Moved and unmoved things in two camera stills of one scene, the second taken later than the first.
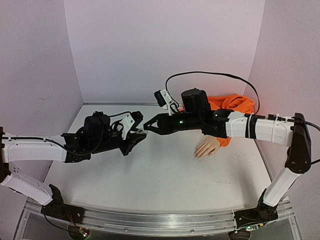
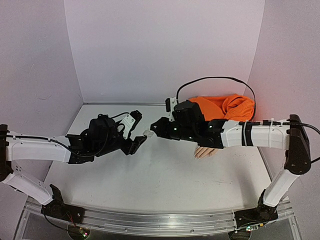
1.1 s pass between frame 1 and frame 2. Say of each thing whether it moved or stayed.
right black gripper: moved
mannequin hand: stayed
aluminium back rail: stayed
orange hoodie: stayed
